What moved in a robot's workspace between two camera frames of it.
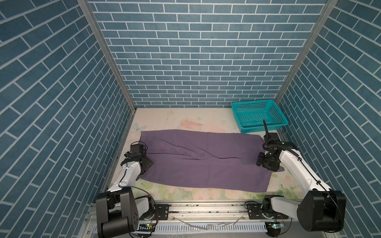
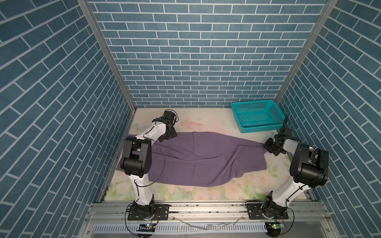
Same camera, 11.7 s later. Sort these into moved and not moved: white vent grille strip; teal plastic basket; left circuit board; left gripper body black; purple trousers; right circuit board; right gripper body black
Moved: right gripper body black; left gripper body black; purple trousers
Not moved: teal plastic basket; right circuit board; left circuit board; white vent grille strip
